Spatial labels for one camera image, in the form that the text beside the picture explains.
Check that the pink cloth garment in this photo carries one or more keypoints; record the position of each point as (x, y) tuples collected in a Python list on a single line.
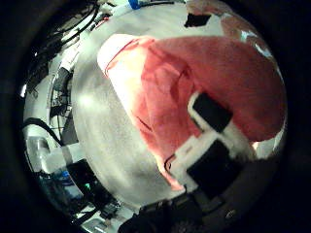
[(200, 84)]

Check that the black control box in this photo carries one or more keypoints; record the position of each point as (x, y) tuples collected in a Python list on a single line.
[(87, 187)]

